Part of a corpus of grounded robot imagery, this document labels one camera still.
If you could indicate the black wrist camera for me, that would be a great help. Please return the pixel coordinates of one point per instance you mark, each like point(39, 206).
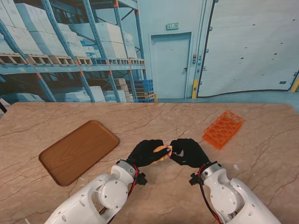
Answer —
point(195, 179)
point(141, 179)

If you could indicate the small white paper scrap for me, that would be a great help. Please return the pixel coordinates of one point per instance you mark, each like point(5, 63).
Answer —
point(236, 167)

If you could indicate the yellow cloth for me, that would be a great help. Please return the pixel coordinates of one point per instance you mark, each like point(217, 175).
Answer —
point(160, 149)

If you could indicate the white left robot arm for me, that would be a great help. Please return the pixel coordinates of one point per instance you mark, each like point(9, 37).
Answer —
point(98, 200)

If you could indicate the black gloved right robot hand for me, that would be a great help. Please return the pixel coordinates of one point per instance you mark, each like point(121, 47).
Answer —
point(194, 156)

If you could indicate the brown wooden tray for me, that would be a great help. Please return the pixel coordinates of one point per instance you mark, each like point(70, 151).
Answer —
point(77, 149)

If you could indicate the orange test tube rack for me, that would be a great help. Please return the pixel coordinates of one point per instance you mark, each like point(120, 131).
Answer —
point(224, 130)

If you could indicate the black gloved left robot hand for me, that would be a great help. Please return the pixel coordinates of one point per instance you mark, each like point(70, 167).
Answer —
point(142, 154)

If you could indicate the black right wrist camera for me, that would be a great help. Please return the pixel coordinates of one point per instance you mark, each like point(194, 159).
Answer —
point(195, 179)

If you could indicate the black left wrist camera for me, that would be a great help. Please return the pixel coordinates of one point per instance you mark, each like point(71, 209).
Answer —
point(141, 179)

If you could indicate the printed warehouse backdrop banner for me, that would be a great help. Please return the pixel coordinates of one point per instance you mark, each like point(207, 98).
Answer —
point(149, 46)

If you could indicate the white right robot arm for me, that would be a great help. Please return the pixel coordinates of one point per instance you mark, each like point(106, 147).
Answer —
point(233, 198)

